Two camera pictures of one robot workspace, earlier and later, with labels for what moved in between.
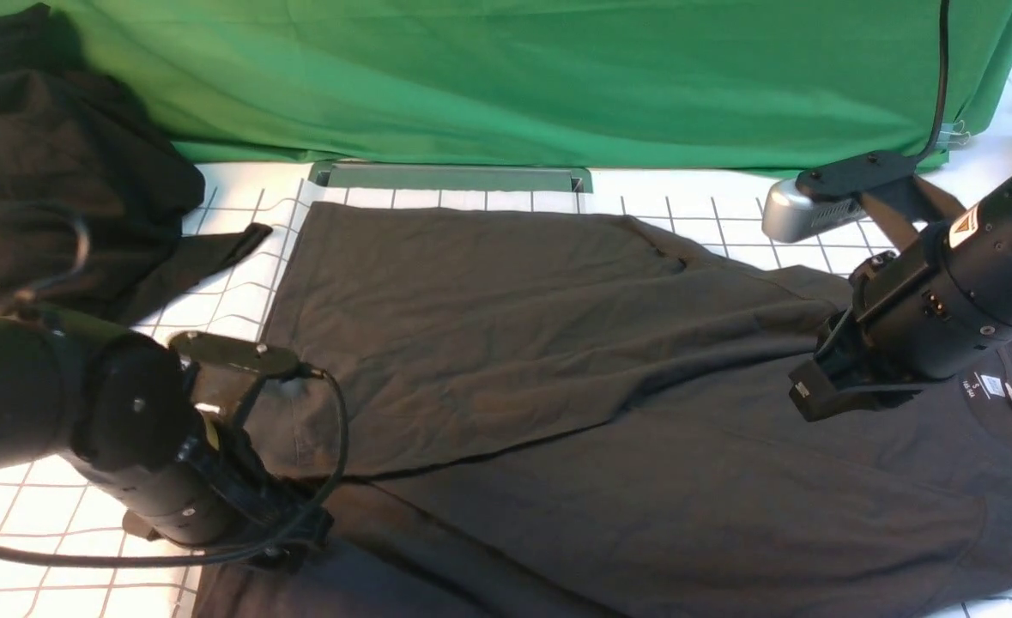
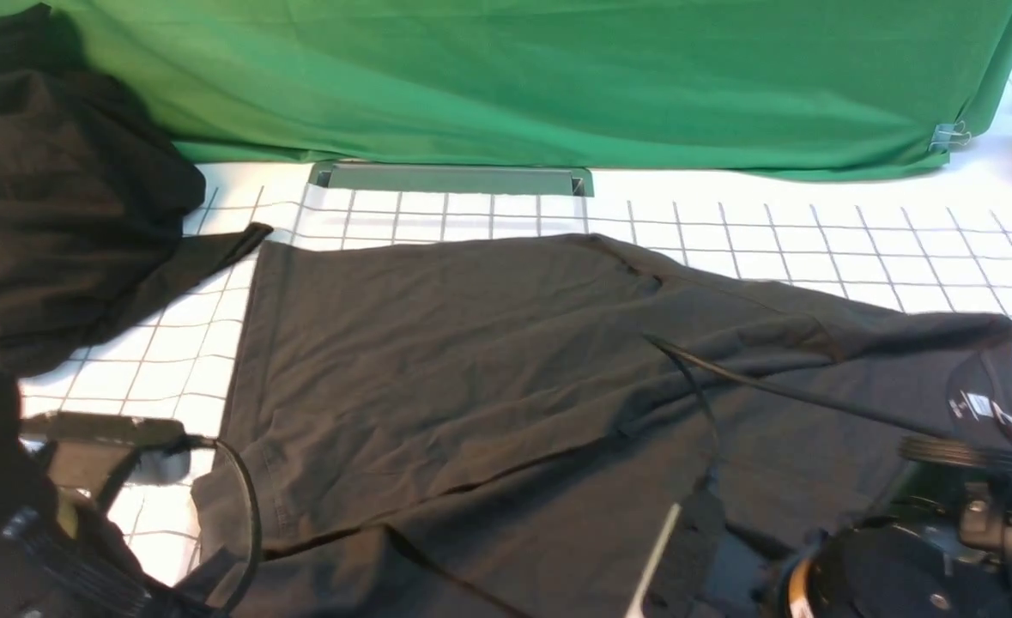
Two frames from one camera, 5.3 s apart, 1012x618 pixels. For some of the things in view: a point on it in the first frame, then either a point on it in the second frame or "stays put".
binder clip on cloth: [951, 136] stays put
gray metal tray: [450, 177] stays put
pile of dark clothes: [67, 196] stays put
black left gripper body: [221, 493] to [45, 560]
